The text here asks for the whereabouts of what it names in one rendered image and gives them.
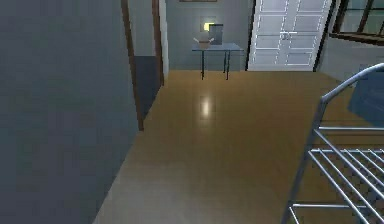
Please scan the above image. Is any blue side table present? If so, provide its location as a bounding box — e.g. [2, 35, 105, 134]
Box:
[191, 42, 245, 81]

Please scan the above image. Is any grey metal rack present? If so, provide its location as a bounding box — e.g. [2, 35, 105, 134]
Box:
[281, 62, 384, 224]

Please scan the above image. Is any white panelled double door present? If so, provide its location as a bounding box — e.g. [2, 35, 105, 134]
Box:
[247, 0, 334, 72]

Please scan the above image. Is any yellow wall light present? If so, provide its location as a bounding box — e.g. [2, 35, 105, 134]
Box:
[200, 16, 217, 33]

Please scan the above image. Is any brown framed window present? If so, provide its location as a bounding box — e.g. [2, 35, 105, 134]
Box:
[329, 0, 384, 47]

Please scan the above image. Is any dark grey box appliance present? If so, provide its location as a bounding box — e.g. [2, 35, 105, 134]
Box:
[208, 23, 224, 46]

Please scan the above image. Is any blue cushion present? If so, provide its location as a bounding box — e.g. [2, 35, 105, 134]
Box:
[347, 69, 384, 128]

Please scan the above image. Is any open cardboard box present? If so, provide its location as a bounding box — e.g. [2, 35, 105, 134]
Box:
[193, 37, 215, 50]

